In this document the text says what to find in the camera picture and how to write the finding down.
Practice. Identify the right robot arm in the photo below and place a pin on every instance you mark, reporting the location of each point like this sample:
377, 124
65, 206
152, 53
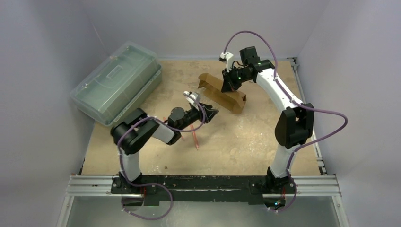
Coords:
295, 124

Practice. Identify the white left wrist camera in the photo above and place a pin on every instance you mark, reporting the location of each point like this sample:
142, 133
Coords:
193, 98

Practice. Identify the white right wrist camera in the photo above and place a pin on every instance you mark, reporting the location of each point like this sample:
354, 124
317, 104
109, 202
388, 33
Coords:
228, 59

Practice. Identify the brown cardboard box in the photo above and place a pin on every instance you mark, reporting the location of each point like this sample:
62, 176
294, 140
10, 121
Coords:
234, 101

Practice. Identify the aluminium frame rail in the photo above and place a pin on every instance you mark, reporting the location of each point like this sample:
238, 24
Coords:
89, 202

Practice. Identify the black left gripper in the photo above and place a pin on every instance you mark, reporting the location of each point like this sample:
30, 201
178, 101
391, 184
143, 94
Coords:
208, 112

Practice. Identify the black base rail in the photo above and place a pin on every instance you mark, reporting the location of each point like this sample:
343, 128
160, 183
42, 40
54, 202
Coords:
207, 188

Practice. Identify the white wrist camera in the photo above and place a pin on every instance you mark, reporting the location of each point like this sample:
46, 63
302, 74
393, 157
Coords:
228, 59
193, 98

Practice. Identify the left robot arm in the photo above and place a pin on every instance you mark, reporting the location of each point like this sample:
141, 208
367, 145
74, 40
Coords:
132, 134

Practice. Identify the clear plastic storage box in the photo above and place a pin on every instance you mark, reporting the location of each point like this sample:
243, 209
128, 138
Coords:
122, 81

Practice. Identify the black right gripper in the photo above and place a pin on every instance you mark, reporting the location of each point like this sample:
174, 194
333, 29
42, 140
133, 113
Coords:
228, 79

